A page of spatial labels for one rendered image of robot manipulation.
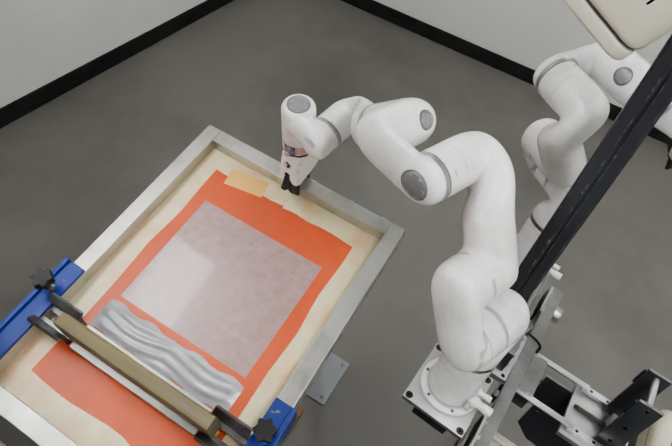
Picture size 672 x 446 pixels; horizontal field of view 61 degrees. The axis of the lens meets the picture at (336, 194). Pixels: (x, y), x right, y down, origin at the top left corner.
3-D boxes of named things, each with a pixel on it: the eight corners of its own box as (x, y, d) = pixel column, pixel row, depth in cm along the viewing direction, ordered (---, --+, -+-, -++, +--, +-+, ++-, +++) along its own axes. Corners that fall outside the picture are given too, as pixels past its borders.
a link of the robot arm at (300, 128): (352, 121, 117) (321, 148, 113) (348, 152, 126) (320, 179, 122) (297, 84, 122) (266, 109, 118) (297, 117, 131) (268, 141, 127)
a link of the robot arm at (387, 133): (500, 177, 94) (439, 212, 86) (411, 179, 111) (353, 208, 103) (476, 80, 90) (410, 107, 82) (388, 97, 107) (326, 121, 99)
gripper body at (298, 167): (300, 163, 126) (300, 191, 136) (324, 133, 131) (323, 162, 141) (272, 148, 128) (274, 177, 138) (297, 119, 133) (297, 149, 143)
